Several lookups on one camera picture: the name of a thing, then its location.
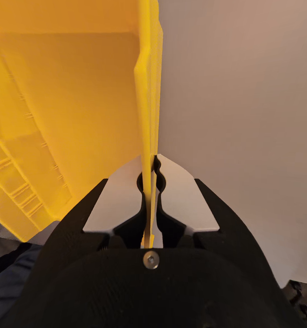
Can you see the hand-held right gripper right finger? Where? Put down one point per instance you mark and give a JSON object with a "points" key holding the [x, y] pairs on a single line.
{"points": [[186, 202]]}

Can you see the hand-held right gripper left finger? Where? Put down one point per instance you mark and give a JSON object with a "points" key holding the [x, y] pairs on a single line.
{"points": [[117, 205]]}

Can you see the yellow plastic box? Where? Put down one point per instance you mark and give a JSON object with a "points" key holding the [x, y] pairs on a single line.
{"points": [[66, 102]]}

